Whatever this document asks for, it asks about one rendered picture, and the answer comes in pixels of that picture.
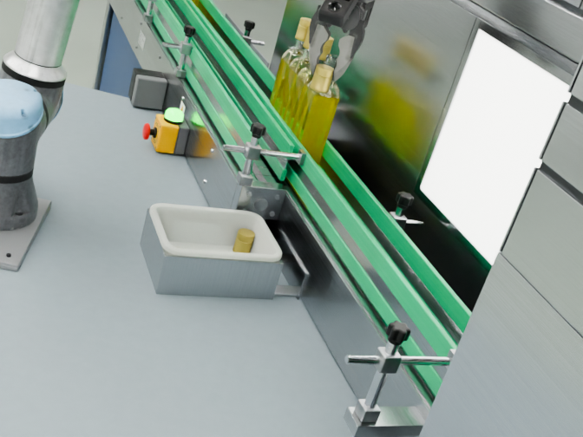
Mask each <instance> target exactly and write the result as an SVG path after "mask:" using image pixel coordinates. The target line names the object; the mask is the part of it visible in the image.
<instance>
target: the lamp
mask: <svg viewBox="0 0 583 437"><path fill-rule="evenodd" d="M183 117H184V114H183V112H182V111H181V110H179V109H178V108H169V109H168V110H167V111H166V113H165V116H164V121H166V122H167V123H170V124H173V125H181V124H182V122H183Z"/></svg>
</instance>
